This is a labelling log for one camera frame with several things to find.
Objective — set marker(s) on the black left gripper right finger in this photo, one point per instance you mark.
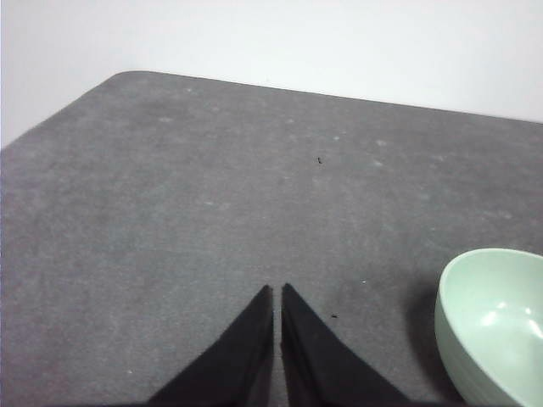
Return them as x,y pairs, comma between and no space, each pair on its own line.
314,364

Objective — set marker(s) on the green ribbed bowl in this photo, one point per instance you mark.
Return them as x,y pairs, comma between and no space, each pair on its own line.
488,322

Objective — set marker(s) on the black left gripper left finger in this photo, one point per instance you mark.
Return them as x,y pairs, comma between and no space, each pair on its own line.
242,364

